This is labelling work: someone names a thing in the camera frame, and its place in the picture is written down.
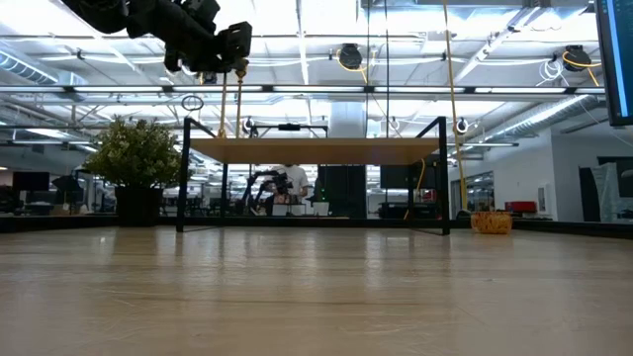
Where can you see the green potted plant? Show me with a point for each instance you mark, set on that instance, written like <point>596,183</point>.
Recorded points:
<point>133,153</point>

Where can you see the person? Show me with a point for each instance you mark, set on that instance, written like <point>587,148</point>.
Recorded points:
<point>297,178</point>

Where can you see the black cabinet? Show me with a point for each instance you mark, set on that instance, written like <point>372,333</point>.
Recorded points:
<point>341,193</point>

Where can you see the black aluminium table frame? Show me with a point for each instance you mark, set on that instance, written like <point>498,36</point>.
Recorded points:
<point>74,223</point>

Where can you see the wooden shelf with black legs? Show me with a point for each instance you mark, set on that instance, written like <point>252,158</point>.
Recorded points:
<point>316,151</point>

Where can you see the red box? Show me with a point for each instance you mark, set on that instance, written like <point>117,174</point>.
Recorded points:
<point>520,206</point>

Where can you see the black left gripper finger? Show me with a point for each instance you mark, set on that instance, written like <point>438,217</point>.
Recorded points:
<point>235,42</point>
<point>173,59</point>

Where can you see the white candle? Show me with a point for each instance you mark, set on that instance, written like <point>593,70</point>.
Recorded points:
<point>491,223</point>

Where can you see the black background robot arms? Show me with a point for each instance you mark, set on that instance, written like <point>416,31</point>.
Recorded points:
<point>279,183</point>

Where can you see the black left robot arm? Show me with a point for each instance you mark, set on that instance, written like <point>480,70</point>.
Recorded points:
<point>99,10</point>

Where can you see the gold candlestick holder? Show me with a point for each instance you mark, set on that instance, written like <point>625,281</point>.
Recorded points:
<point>223,106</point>
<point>241,66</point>

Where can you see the computer monitor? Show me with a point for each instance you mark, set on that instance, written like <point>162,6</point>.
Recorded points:
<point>618,59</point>

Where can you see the black background monitor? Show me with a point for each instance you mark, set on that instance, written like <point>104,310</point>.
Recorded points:
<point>395,177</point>
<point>30,181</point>

